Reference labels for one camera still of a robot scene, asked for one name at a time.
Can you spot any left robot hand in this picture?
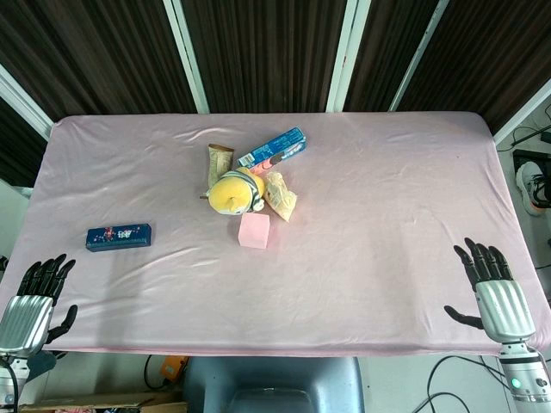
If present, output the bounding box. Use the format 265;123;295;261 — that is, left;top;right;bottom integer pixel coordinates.
0;253;79;359

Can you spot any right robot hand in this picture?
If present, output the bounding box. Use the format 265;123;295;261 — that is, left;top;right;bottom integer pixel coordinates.
443;236;537;345

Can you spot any blue glasses case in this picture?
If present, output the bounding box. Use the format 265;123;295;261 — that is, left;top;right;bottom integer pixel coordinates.
85;222;154;253

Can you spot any blue cardboard snack box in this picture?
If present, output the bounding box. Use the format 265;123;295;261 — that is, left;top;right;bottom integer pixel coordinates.
236;126;308;170

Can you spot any white orange sneaker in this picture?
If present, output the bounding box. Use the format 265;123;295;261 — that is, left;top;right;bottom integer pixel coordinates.
516;161;548;216

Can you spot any orange device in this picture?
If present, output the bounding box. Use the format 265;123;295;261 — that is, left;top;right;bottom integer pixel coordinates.
159;355;190;384

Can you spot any black floor device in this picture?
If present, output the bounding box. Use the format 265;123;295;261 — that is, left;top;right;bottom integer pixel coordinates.
513;148;551;168

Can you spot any pink tablecloth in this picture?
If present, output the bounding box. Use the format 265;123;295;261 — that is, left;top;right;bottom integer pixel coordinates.
0;111;542;358

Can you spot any dark folding screen panel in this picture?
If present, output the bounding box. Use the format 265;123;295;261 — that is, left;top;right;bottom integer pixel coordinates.
171;0;358;115
0;64;53;188
0;0;211;124
326;0;449;114
389;0;551;145

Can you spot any yellow plush toy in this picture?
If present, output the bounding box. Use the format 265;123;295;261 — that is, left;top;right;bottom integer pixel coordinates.
207;167;267;215

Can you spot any pink foam cube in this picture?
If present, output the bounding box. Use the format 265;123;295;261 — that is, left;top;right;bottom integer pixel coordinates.
238;213;271;250

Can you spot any blue-grey plastic chair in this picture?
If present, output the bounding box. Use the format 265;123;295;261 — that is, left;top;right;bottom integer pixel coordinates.
183;355;366;413

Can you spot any brown snack wrapper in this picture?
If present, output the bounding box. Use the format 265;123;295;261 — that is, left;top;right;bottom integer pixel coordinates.
199;144;236;201

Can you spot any clear bag of snacks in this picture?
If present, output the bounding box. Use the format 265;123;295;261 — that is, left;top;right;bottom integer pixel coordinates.
263;170;298;223

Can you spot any black floor cable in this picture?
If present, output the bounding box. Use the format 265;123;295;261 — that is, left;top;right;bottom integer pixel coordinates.
143;354;169;391
415;354;513;413

